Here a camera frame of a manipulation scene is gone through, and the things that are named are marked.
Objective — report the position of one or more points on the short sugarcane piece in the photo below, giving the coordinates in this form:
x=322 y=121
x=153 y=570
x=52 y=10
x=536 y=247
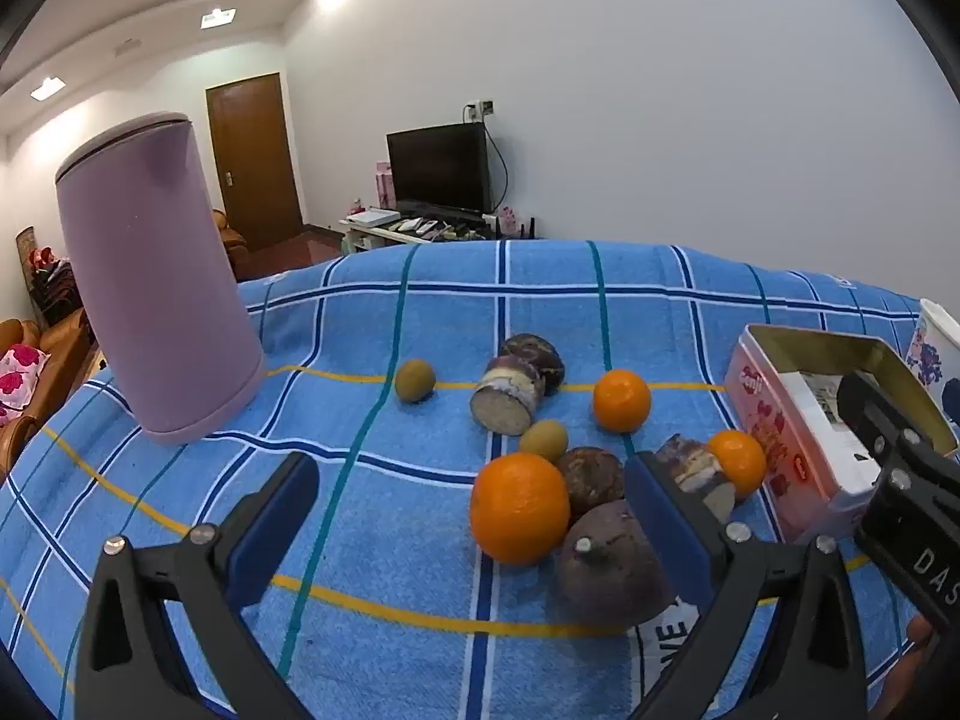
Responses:
x=694 y=469

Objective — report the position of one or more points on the square ceiling light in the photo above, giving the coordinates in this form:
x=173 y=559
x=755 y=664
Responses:
x=217 y=16
x=46 y=88

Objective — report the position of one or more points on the thick sugarcane piece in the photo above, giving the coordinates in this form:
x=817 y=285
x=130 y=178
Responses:
x=506 y=397

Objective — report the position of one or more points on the brown wall hanging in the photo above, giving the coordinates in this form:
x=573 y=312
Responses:
x=25 y=247

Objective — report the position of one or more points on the white television stand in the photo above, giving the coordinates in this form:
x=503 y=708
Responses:
x=390 y=238

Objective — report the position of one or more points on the person's right hand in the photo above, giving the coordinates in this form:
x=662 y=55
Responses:
x=911 y=671

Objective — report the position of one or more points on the brown wooden door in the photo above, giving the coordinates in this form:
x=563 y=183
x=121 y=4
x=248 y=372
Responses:
x=251 y=157

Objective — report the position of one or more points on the large orange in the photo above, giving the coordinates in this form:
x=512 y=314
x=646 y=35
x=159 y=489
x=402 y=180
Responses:
x=519 y=508

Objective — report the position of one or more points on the black television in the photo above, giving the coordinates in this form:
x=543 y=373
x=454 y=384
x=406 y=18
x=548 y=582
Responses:
x=441 y=169

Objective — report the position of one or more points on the white wall socket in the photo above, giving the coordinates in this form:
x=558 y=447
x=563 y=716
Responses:
x=480 y=109

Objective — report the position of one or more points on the tall pink box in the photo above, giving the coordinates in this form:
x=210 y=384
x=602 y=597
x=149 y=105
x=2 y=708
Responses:
x=385 y=184

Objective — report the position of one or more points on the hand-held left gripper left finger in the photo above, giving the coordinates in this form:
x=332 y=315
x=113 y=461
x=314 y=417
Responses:
x=274 y=532

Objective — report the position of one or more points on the small orange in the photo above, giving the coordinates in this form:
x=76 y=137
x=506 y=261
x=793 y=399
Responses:
x=739 y=463

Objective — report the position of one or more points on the brown leather sofa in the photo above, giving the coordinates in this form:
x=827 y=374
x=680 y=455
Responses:
x=52 y=349

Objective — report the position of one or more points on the black clothes rack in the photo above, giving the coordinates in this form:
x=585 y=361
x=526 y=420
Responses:
x=52 y=277

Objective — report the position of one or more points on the white floral paper cup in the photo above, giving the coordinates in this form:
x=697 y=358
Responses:
x=934 y=345

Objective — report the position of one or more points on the purple electric kettle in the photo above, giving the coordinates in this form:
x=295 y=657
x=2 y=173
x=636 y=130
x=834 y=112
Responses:
x=150 y=277

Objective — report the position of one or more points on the pink tin box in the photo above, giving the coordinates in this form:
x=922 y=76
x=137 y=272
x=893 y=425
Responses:
x=765 y=420

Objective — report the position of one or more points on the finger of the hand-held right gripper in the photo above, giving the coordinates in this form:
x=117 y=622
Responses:
x=862 y=409

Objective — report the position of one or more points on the flat white box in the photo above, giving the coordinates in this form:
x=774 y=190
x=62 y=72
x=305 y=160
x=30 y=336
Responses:
x=373 y=216

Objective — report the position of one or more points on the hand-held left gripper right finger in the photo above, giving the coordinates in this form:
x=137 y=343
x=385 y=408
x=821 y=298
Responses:
x=664 y=532

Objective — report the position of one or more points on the small pink floral box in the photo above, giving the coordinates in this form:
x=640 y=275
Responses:
x=510 y=219

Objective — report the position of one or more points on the pink floral cushion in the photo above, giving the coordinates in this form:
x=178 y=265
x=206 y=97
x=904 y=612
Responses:
x=19 y=379

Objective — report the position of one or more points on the medium orange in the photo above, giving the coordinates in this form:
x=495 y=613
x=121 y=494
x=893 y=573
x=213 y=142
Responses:
x=622 y=400

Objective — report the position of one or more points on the small green-brown fruit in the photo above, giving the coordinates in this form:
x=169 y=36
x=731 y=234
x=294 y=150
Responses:
x=544 y=440
x=415 y=380

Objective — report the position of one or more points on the ceiling air vent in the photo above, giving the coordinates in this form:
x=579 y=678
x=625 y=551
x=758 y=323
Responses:
x=127 y=47

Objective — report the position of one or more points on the blue plaid blanket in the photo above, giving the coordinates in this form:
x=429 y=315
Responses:
x=450 y=300

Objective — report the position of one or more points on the black router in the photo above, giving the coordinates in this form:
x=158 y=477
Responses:
x=527 y=229

